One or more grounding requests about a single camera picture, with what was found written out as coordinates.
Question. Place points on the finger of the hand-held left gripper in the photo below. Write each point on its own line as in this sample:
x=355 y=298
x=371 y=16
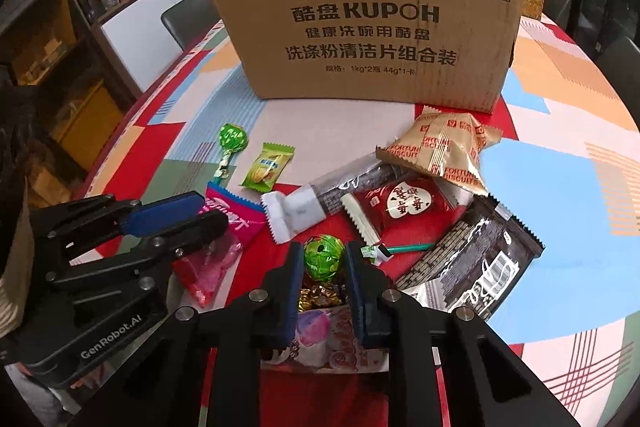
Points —
x=200 y=229
x=160 y=212

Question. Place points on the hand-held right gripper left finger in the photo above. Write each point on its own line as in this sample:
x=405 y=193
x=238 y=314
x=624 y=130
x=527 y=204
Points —
x=293 y=292

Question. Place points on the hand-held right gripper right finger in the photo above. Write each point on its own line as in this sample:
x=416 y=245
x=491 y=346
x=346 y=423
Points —
x=356 y=292

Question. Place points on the green lollipop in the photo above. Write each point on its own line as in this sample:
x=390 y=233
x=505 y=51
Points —
x=323 y=259
x=233 y=140

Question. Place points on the pink candy packet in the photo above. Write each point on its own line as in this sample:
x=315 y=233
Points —
x=245 y=219

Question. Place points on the pink bear lollipop packet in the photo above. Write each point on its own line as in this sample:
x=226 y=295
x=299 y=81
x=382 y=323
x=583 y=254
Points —
x=325 y=337

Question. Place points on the brown cardboard box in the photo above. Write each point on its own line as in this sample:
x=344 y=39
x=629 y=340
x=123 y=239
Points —
x=370 y=32

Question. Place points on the person's left forearm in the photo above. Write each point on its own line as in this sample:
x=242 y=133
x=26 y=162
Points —
x=15 y=267

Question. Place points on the gold foil wrapped candy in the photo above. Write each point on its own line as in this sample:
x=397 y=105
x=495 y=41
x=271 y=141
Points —
x=320 y=294

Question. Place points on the person's grey clothing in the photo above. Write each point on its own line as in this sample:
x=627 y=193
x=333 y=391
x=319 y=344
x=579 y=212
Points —
x=35 y=394

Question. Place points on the white and dark wafer packet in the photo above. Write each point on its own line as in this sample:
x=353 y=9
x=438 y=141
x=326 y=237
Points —
x=300 y=207

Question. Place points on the green candy packet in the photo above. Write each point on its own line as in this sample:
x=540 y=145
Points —
x=265 y=167

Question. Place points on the red heart snack packet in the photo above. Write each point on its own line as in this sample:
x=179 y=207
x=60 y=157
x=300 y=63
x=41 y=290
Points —
x=405 y=207

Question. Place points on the dark brown snack packet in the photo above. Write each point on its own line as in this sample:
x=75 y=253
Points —
x=480 y=257

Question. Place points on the beige biscuit packet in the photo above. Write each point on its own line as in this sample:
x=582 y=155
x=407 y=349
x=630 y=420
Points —
x=435 y=157
x=485 y=134

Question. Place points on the wooden shelf unit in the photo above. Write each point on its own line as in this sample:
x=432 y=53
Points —
x=55 y=72

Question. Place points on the white sideboard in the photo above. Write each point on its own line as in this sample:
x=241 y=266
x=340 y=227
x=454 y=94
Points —
x=135 y=37

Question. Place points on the colourful patchwork tablecloth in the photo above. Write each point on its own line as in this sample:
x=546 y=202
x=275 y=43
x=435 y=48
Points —
x=550 y=157

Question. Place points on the black chair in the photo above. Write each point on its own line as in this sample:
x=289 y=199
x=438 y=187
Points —
x=620 y=62

